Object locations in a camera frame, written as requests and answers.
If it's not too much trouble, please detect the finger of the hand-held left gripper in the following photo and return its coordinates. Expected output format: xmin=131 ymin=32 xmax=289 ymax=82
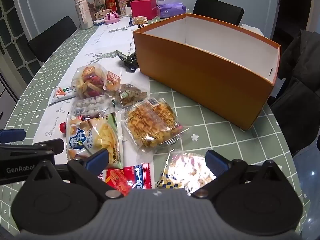
xmin=0 ymin=129 xmax=27 ymax=143
xmin=0 ymin=139 xmax=65 ymax=156

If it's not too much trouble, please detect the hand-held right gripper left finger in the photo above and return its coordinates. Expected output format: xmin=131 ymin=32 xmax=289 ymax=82
xmin=24 ymin=149 xmax=130 ymax=199

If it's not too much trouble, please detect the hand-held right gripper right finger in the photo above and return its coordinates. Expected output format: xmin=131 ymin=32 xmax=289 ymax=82
xmin=191 ymin=149 xmax=295 ymax=199

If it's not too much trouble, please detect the green white potato chips packet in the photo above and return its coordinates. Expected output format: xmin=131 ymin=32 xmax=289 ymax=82
xmin=65 ymin=112 xmax=124 ymax=169

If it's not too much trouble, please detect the dark red snack packet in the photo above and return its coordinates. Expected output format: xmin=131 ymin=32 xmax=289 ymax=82
xmin=59 ymin=114 xmax=100 ymax=133

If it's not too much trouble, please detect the checkered shiny snack packet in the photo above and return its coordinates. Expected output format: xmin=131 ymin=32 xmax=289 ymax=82
xmin=156 ymin=150 xmax=217 ymax=197

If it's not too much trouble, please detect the carrot print stick packet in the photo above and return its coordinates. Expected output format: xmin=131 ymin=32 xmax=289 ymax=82
xmin=49 ymin=86 xmax=77 ymax=105

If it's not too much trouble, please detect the clear white balls packet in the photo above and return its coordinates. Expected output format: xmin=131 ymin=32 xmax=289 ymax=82
xmin=70 ymin=95 xmax=118 ymax=117

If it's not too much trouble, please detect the clear waffle packet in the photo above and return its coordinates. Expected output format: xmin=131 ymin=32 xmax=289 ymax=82
xmin=121 ymin=98 xmax=190 ymax=153

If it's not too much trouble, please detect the clear nut packet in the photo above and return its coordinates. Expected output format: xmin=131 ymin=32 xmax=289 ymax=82
xmin=110 ymin=83 xmax=150 ymax=108

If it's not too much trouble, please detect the colourful chips packet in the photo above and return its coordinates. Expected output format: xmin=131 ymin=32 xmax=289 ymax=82
xmin=71 ymin=64 xmax=110 ymax=99

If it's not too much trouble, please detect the small orange snack packet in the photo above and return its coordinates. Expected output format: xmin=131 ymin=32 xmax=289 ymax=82
xmin=104 ymin=70 xmax=121 ymax=92

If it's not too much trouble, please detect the orange cardboard box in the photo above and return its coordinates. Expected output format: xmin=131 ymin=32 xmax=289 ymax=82
xmin=132 ymin=13 xmax=282 ymax=131

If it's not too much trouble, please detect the white drawer cabinet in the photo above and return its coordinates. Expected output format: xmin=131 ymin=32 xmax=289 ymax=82
xmin=0 ymin=72 xmax=18 ymax=128

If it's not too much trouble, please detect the dark green snack packet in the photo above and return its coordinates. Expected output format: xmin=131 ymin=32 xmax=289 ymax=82
xmin=116 ymin=50 xmax=140 ymax=73

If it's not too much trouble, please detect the black chair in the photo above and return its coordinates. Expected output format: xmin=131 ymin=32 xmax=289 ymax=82
xmin=193 ymin=0 xmax=245 ymax=26
xmin=27 ymin=16 xmax=78 ymax=63

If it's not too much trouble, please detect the glass panel door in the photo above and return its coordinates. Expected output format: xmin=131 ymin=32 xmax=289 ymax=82
xmin=0 ymin=0 xmax=38 ymax=80

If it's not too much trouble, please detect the dark jacket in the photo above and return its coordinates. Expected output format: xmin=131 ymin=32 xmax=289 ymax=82
xmin=269 ymin=30 xmax=320 ymax=155

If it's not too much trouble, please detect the white table runner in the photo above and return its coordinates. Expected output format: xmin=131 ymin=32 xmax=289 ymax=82
xmin=32 ymin=17 xmax=150 ymax=165

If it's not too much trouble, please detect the white pink water bottle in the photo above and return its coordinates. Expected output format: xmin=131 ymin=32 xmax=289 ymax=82
xmin=74 ymin=0 xmax=94 ymax=30

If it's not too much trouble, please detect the pink round container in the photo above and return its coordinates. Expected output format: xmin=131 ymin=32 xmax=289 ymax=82
xmin=104 ymin=12 xmax=120 ymax=25

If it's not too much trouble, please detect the beige slotted box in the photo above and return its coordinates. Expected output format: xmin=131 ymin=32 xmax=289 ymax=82
xmin=95 ymin=9 xmax=113 ymax=20

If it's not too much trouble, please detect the clear golden snack packet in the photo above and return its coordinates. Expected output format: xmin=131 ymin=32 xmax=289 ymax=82
xmin=132 ymin=16 xmax=148 ymax=26

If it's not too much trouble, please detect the brown liquor bottle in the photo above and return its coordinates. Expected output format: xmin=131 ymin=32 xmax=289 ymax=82
xmin=104 ymin=0 xmax=121 ymax=15

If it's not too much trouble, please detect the pink box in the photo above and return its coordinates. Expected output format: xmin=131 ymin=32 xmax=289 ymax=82
xmin=130 ymin=0 xmax=158 ymax=20

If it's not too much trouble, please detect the purple tissue pack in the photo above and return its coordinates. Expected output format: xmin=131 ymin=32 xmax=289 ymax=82
xmin=157 ymin=0 xmax=187 ymax=19

